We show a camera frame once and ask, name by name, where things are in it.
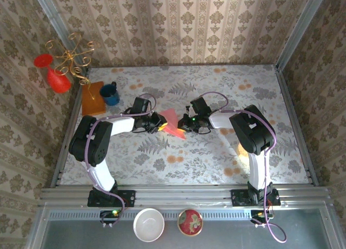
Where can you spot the small black controller box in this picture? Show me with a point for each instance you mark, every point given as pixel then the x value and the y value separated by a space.
pixel 108 217
pixel 258 216

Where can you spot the blue enamel mug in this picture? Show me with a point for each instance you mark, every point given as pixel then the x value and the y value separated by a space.
pixel 110 96

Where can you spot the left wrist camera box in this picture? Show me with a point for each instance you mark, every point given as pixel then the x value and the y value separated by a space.
pixel 142 106

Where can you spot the aluminium side rail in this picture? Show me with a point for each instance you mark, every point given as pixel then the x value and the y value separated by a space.
pixel 74 111
pixel 292 111

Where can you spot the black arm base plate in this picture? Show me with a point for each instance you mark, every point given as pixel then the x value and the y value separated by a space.
pixel 239 197
pixel 127 198

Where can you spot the round cork coaster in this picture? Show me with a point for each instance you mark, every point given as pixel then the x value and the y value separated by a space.
pixel 241 151

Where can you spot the red plastic goblet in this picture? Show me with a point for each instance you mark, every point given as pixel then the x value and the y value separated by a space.
pixel 58 82

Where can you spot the aluminium front rail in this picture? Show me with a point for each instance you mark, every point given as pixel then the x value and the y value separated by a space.
pixel 183 196

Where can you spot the aluminium corner post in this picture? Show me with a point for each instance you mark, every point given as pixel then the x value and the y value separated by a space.
pixel 308 16
pixel 54 16

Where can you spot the red patterned bowl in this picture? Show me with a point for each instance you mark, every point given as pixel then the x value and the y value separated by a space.
pixel 190 222

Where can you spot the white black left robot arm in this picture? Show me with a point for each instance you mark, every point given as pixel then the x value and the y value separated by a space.
pixel 90 140

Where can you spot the pink cloth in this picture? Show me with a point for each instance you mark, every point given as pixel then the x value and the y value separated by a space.
pixel 170 119

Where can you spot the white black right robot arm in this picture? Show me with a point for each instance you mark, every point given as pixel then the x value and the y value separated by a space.
pixel 251 130

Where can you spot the white bowl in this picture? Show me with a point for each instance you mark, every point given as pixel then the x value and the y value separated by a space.
pixel 148 224

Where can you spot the orange wooden board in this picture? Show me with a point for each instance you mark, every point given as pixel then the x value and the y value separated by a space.
pixel 92 105

